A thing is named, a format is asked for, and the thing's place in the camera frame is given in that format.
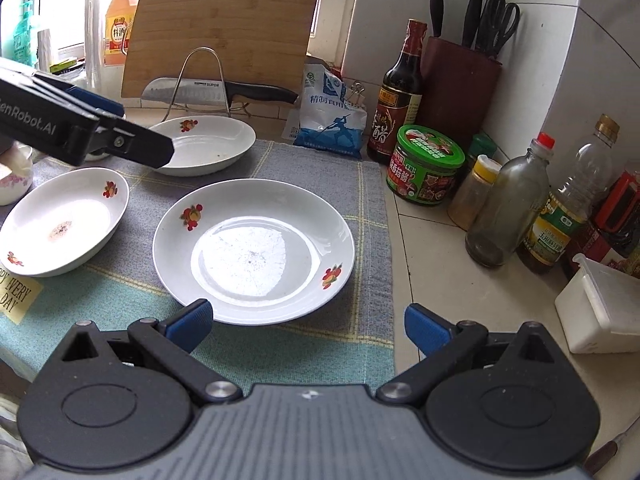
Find bamboo cutting board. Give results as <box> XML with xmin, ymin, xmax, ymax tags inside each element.
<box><xmin>121</xmin><ymin>0</ymin><xmax>321</xmax><ymax>101</ymax></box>

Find brown-handled utensil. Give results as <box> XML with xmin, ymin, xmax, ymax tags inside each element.
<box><xmin>584</xmin><ymin>417</ymin><xmax>640</xmax><ymax>476</ymax></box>

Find white pink-floral bowl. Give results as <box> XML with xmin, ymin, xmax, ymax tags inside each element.
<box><xmin>0</xmin><ymin>142</ymin><xmax>34</xmax><ymax>207</ymax></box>

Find dark red sauce bottle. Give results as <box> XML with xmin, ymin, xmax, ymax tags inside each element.
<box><xmin>565</xmin><ymin>157</ymin><xmax>640</xmax><ymax>281</ymax></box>

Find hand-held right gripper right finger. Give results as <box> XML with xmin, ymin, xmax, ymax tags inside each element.
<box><xmin>375</xmin><ymin>303</ymin><xmax>568</xmax><ymax>406</ymax></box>

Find green-lid sauce jar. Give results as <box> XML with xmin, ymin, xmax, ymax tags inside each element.
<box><xmin>386</xmin><ymin>124</ymin><xmax>466</xmax><ymax>206</ymax></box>

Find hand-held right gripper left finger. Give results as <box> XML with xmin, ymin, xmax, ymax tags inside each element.
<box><xmin>60</xmin><ymin>299</ymin><xmax>242</xmax><ymax>406</ymax></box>

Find orange cooking wine jug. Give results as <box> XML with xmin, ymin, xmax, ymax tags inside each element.
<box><xmin>104</xmin><ymin>0</ymin><xmax>146</xmax><ymax>67</ymax></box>

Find red-cap glass bottle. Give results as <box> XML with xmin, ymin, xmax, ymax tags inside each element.
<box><xmin>465</xmin><ymin>132</ymin><xmax>556</xmax><ymax>267</ymax></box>

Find dark red knife block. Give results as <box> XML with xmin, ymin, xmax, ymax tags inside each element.
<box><xmin>417</xmin><ymin>36</ymin><xmax>503</xmax><ymax>148</ymax></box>

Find yellow-lid spice jar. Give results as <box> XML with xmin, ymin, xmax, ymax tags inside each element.
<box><xmin>447</xmin><ymin>155</ymin><xmax>502</xmax><ymax>231</ymax></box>

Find white plastic container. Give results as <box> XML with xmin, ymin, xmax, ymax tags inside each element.
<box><xmin>554</xmin><ymin>253</ymin><xmax>640</xmax><ymax>355</ymax></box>

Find grey checked cloth mat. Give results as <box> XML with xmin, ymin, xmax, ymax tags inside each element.
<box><xmin>0</xmin><ymin>139</ymin><xmax>397</xmax><ymax>391</ymax></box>

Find metal wire rack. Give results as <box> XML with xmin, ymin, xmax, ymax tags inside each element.
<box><xmin>167</xmin><ymin>47</ymin><xmax>251</xmax><ymax>118</ymax></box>

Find black steel-capped knife handle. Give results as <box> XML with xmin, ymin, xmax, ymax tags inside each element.
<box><xmin>429</xmin><ymin>0</ymin><xmax>446</xmax><ymax>38</ymax></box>

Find black scissors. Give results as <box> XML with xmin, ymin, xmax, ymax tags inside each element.
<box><xmin>474</xmin><ymin>0</ymin><xmax>521</xmax><ymax>58</ymax></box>

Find clear plastic wrap roll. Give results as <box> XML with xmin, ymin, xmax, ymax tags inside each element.
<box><xmin>84</xmin><ymin>0</ymin><xmax>108</xmax><ymax>96</ymax></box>

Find green dish soap bottle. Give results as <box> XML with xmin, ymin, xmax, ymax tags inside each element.
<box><xmin>11</xmin><ymin>0</ymin><xmax>38</xmax><ymax>66</ymax></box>

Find gold-cap oil bottle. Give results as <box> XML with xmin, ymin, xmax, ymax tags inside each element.
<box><xmin>516</xmin><ymin>114</ymin><xmax>621</xmax><ymax>275</ymax></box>

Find large white fruit-print plate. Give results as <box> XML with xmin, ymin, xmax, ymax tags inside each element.
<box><xmin>152</xmin><ymin>179</ymin><xmax>356</xmax><ymax>326</ymax></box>

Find dark vinegar bottle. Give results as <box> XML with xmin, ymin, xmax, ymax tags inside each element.
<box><xmin>367</xmin><ymin>19</ymin><xmax>428</xmax><ymax>165</ymax></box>

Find black-handled kitchen knife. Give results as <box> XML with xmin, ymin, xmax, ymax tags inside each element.
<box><xmin>141</xmin><ymin>77</ymin><xmax>300</xmax><ymax>107</ymax></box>

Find small green-cap jar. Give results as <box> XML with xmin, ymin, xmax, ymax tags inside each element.
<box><xmin>467</xmin><ymin>133</ymin><xmax>497</xmax><ymax>171</ymax></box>

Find stack of white plates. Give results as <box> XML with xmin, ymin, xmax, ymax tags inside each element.
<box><xmin>145</xmin><ymin>116</ymin><xmax>257</xmax><ymax>177</ymax></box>

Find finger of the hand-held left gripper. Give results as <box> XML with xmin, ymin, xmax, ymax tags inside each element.
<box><xmin>60</xmin><ymin>84</ymin><xmax>127</xmax><ymax>120</ymax></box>
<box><xmin>91</xmin><ymin>117</ymin><xmax>177</xmax><ymax>171</ymax></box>

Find white blue salt bag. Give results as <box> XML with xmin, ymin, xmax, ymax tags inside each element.
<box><xmin>292</xmin><ymin>57</ymin><xmax>368</xmax><ymax>161</ymax></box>

